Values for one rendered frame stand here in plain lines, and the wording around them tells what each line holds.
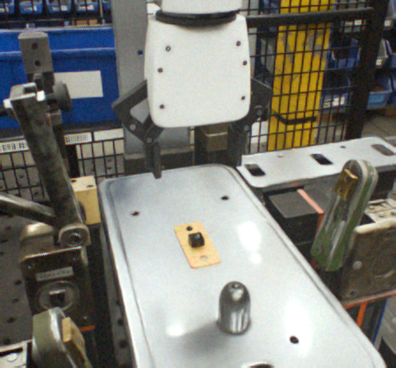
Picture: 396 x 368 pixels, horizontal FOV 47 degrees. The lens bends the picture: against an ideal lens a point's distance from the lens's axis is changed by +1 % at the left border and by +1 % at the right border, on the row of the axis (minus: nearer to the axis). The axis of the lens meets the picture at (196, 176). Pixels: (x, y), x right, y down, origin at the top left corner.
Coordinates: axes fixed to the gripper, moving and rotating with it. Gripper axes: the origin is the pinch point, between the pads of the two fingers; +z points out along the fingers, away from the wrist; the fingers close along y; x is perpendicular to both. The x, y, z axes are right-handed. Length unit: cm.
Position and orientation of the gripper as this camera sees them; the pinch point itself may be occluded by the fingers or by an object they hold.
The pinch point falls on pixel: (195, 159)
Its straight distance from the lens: 49.4
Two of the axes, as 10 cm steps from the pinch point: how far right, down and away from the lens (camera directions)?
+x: -2.9, -4.8, 8.3
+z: 0.0, 8.7, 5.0
